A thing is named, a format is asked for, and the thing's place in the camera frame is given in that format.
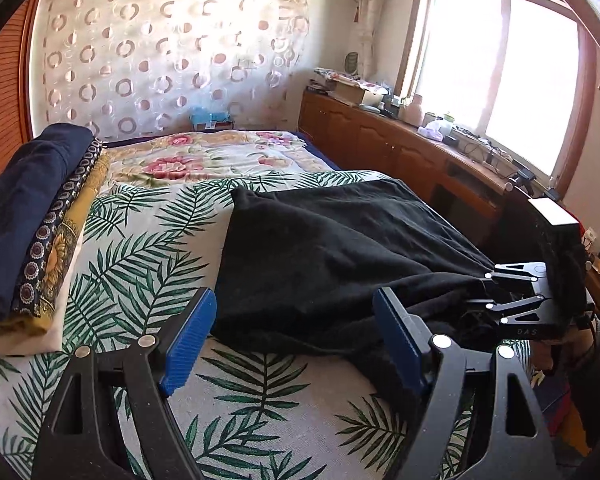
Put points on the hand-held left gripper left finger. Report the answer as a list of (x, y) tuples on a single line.
[(190, 340)]

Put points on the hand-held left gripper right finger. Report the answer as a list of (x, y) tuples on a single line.
[(400, 342)]

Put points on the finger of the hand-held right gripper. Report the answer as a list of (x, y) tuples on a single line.
[(525, 307), (522, 270)]

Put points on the black t-shirt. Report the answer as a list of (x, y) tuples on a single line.
[(340, 255)]

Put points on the stack of folded clothes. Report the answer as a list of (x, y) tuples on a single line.
[(20, 210)]

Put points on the person's right hand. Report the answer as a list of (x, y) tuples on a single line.
[(572, 347)]

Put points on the palm leaf print bedsheet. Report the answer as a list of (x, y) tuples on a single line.
[(145, 260)]

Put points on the cream folded cloth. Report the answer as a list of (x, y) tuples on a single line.
[(35, 337)]

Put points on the navy gold patterned folded quilt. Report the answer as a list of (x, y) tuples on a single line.
[(60, 245)]

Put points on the floral blanket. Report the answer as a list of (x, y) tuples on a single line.
[(200, 160)]

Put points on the wooden sideboard cabinet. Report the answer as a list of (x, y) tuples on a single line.
[(380, 145)]

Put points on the white jar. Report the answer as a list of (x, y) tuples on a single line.
[(414, 110)]

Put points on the window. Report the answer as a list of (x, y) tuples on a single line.
[(500, 75)]

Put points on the blue box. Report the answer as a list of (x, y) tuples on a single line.
[(211, 117)]

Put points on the cardboard box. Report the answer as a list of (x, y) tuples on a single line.
[(352, 92)]

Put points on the sheer curtain with circles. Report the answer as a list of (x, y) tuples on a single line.
[(170, 50)]

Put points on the side curtain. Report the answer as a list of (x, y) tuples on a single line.
[(380, 10)]

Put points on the wooden wardrobe door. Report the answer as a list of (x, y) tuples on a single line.
[(5, 95)]

